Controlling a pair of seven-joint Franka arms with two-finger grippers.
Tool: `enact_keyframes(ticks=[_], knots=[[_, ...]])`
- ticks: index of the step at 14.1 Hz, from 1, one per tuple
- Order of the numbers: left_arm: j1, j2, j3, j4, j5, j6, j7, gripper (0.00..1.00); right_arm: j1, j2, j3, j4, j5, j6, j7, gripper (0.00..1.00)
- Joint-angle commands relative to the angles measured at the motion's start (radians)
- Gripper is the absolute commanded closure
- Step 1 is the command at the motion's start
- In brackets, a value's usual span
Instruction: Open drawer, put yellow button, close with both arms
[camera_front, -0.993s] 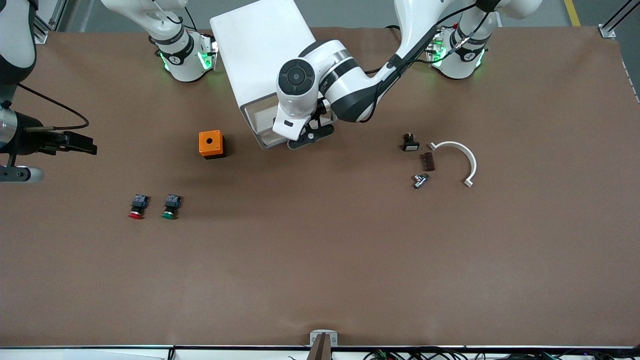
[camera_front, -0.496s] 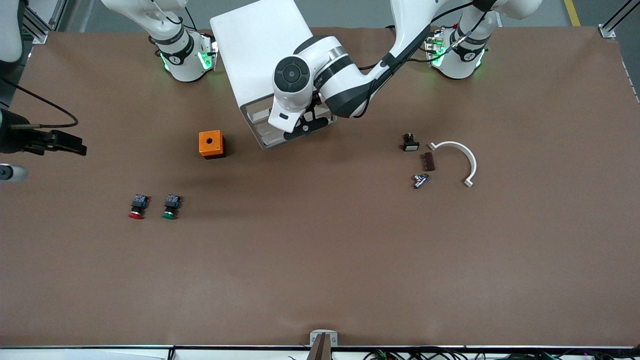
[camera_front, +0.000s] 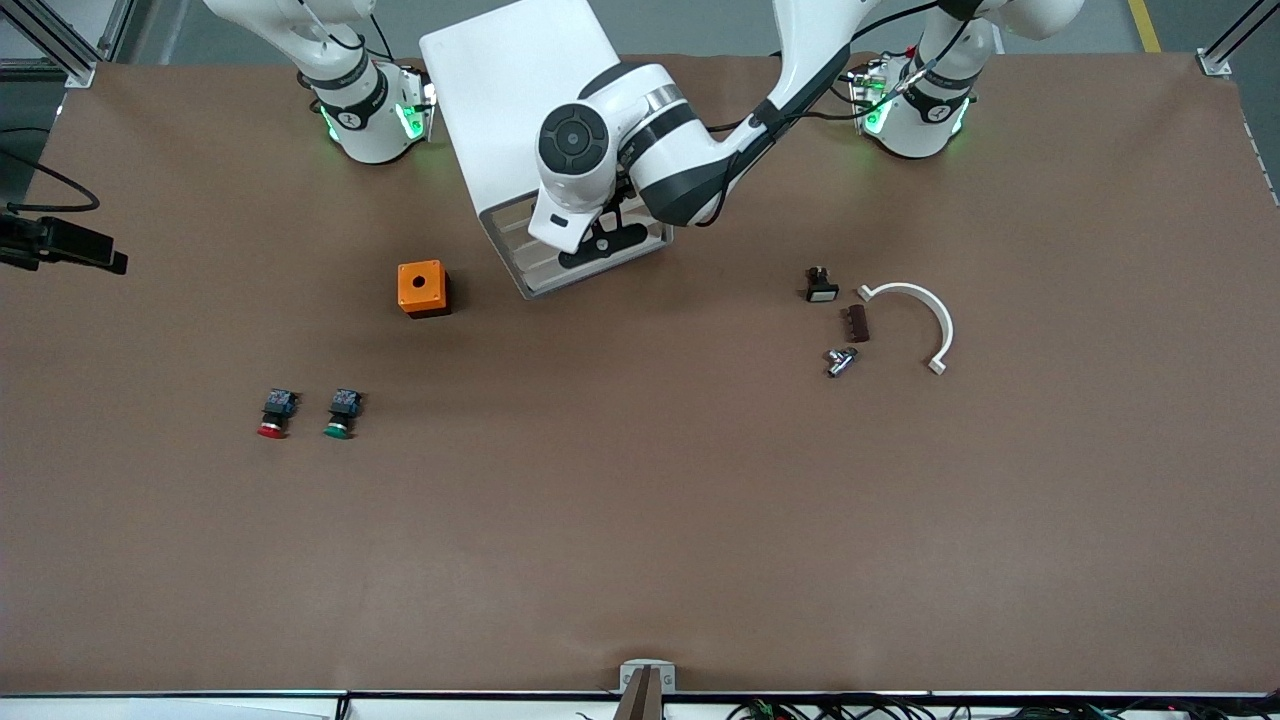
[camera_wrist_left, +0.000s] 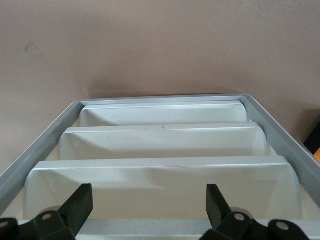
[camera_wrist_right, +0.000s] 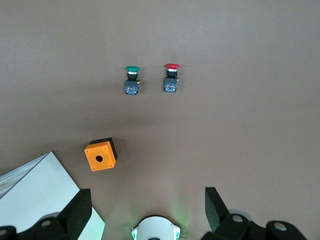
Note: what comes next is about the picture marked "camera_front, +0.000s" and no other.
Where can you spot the white plastic drawer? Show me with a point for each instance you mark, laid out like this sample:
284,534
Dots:
530,262
515,240
510,215
545,280

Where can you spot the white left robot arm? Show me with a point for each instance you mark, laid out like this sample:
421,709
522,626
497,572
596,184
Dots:
575,142

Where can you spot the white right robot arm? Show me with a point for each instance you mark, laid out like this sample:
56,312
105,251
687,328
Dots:
365,120

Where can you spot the white drawer cabinet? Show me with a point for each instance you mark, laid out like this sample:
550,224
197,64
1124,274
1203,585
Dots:
490,80

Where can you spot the red push button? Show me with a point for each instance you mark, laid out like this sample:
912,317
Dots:
275,410

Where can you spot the green push button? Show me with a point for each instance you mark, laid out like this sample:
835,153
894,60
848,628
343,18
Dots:
342,410

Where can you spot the orange box with hole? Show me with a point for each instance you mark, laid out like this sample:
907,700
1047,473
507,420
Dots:
422,285

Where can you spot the dark brown cylinder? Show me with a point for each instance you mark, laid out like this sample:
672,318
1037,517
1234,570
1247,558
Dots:
854,324

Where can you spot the chrome metal fitting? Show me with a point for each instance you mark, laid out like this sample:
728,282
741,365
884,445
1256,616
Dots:
840,362

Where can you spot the aluminium frame profile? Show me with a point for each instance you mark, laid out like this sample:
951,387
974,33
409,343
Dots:
80,72
1235,35

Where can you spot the black switch white square cap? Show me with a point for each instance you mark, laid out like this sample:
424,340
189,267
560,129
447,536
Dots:
822,290

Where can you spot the grey metal bracket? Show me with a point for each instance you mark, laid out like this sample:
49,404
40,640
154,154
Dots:
627,668

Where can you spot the white table edge rail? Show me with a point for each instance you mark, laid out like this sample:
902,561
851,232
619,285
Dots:
200,710

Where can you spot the brown post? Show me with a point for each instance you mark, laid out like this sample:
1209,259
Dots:
642,700

